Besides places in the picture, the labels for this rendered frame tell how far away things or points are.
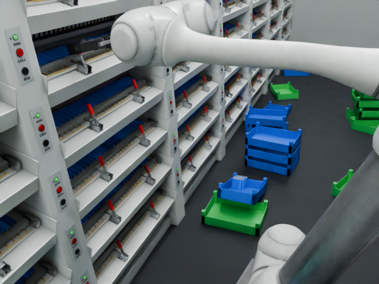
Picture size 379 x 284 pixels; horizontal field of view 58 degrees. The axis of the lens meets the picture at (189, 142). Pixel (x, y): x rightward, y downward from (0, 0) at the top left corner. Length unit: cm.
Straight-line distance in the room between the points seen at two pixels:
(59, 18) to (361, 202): 82
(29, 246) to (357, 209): 80
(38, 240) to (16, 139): 29
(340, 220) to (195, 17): 52
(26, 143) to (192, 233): 107
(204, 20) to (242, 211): 128
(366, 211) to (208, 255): 108
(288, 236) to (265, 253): 8
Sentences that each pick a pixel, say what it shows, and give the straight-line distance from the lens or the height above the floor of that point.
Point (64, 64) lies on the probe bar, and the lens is 109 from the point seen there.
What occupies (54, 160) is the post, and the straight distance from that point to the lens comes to 99.
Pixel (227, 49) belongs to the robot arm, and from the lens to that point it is 69.
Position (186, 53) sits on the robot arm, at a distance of 69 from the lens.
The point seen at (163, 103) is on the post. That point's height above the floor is 68.
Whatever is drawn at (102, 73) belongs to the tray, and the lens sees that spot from 112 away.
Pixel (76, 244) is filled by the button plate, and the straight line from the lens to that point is 115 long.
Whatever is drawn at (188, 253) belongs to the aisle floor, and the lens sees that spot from 168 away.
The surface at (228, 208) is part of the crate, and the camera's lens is 192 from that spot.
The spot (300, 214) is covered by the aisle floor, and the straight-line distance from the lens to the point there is 192.
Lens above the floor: 119
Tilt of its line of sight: 27 degrees down
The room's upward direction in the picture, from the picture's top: 4 degrees counter-clockwise
